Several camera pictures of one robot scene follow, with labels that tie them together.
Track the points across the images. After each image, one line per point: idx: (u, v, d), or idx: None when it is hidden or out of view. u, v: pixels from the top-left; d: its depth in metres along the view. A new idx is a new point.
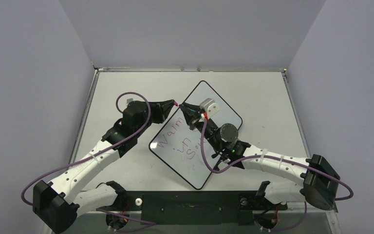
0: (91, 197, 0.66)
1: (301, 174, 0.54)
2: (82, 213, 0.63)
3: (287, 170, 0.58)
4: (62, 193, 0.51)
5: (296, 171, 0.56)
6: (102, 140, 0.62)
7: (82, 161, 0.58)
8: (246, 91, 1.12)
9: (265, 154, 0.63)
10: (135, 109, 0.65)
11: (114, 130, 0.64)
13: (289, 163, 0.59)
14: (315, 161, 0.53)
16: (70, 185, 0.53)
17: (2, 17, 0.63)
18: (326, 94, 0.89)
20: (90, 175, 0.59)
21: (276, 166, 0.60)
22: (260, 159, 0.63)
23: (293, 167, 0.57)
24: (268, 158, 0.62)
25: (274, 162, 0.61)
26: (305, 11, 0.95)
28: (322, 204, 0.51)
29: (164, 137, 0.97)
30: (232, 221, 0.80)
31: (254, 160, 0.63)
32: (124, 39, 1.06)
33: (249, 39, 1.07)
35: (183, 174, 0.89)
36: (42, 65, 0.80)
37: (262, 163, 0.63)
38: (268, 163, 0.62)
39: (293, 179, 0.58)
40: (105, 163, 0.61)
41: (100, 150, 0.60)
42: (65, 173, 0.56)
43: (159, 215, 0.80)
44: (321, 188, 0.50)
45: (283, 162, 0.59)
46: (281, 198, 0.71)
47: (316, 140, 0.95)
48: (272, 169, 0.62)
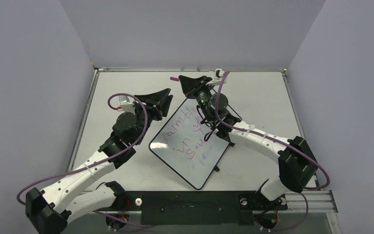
0: (86, 202, 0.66)
1: (278, 150, 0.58)
2: (77, 216, 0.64)
3: (267, 146, 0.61)
4: (52, 203, 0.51)
5: (274, 147, 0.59)
6: (100, 150, 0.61)
7: (76, 171, 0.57)
8: (247, 91, 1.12)
9: (251, 130, 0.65)
10: (123, 124, 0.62)
11: (112, 141, 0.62)
13: (271, 140, 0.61)
14: (297, 141, 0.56)
16: (61, 195, 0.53)
17: (2, 18, 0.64)
18: (326, 94, 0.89)
20: (83, 187, 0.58)
21: (258, 141, 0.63)
22: (245, 133, 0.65)
23: (274, 144, 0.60)
24: (253, 133, 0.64)
25: (257, 138, 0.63)
26: (305, 11, 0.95)
28: (293, 181, 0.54)
29: (164, 136, 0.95)
30: (231, 222, 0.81)
31: (240, 133, 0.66)
32: (124, 40, 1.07)
33: (249, 40, 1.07)
35: (184, 174, 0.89)
36: (42, 65, 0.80)
37: (246, 137, 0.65)
38: (252, 137, 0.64)
39: (271, 155, 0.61)
40: (100, 174, 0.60)
41: (95, 162, 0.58)
42: (58, 183, 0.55)
43: (159, 215, 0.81)
44: (295, 167, 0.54)
45: (266, 138, 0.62)
46: (274, 193, 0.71)
47: (315, 140, 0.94)
48: (255, 145, 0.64)
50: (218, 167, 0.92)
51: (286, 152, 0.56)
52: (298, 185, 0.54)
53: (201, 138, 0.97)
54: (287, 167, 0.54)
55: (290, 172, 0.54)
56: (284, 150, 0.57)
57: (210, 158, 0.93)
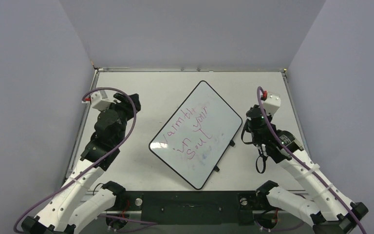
0: (88, 210, 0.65)
1: (339, 215, 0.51)
2: (84, 224, 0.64)
3: (326, 200, 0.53)
4: (50, 225, 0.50)
5: (334, 207, 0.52)
6: (82, 159, 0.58)
7: (64, 187, 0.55)
8: (246, 91, 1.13)
9: (314, 172, 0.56)
10: (105, 121, 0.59)
11: (92, 146, 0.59)
13: (332, 195, 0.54)
14: (360, 211, 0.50)
16: (57, 215, 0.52)
17: (2, 17, 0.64)
18: (326, 94, 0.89)
20: (78, 199, 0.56)
21: (318, 189, 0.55)
22: (307, 172, 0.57)
23: (334, 202, 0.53)
24: (315, 177, 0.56)
25: (318, 185, 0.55)
26: (305, 11, 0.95)
28: None
29: (164, 136, 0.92)
30: (232, 222, 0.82)
31: (300, 168, 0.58)
32: (124, 40, 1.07)
33: (249, 40, 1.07)
35: (184, 175, 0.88)
36: (42, 65, 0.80)
37: (305, 176, 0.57)
38: (312, 180, 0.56)
39: (323, 207, 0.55)
40: (91, 182, 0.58)
41: (81, 173, 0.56)
42: (51, 204, 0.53)
43: (159, 215, 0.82)
44: None
45: (328, 191, 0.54)
46: (282, 206, 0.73)
47: (316, 140, 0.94)
48: (309, 187, 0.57)
50: (218, 167, 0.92)
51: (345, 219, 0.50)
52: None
53: (201, 138, 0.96)
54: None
55: None
56: (343, 216, 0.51)
57: (210, 159, 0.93)
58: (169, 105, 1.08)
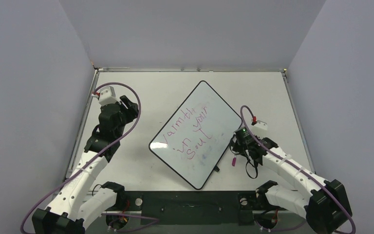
0: (93, 206, 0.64)
1: (312, 190, 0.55)
2: (90, 221, 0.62)
3: (301, 181, 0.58)
4: (64, 212, 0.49)
5: (308, 185, 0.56)
6: (86, 151, 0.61)
7: (71, 177, 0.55)
8: (246, 91, 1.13)
9: (286, 159, 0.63)
10: (110, 112, 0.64)
11: (94, 139, 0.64)
13: (306, 176, 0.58)
14: (333, 185, 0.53)
16: (69, 202, 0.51)
17: (2, 17, 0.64)
18: (326, 93, 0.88)
20: (85, 189, 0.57)
21: (292, 174, 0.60)
22: (280, 161, 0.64)
23: (308, 181, 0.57)
24: (288, 163, 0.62)
25: (291, 169, 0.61)
26: (305, 11, 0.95)
28: (317, 223, 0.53)
29: (164, 137, 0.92)
30: (231, 221, 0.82)
31: (274, 160, 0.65)
32: (124, 40, 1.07)
33: (249, 39, 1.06)
35: (184, 175, 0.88)
36: (42, 65, 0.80)
37: (280, 165, 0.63)
38: (286, 167, 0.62)
39: (303, 191, 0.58)
40: (96, 172, 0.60)
41: (87, 162, 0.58)
42: (60, 194, 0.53)
43: (159, 214, 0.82)
44: (326, 212, 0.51)
45: (301, 173, 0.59)
46: (280, 203, 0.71)
47: (315, 140, 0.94)
48: (288, 175, 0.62)
50: (218, 167, 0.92)
51: (320, 193, 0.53)
52: (323, 229, 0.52)
53: (201, 137, 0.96)
54: (319, 209, 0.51)
55: (317, 215, 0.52)
56: (318, 191, 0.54)
57: (210, 158, 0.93)
58: (168, 105, 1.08)
